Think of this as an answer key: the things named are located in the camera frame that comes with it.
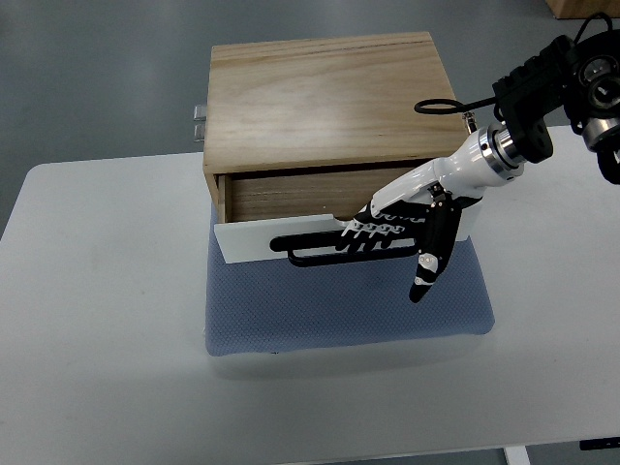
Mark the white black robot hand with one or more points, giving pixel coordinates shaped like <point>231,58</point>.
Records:
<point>426,204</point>

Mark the white drawer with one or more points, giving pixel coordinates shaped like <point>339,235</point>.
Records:
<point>301,217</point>

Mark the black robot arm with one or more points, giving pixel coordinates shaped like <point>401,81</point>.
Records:
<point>580,75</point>

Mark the wooden drawer cabinet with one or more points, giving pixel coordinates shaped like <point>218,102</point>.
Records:
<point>317,126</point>

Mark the blue foam mat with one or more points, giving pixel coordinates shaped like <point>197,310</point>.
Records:
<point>274,306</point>

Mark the metal table clamp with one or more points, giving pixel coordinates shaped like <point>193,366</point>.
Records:
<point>199,118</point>

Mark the cardboard box corner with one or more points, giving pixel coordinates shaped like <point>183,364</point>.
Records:
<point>580,9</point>

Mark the white table leg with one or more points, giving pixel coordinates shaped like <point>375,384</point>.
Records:
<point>516,455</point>

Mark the black table control panel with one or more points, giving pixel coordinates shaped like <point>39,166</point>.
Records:
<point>600,444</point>

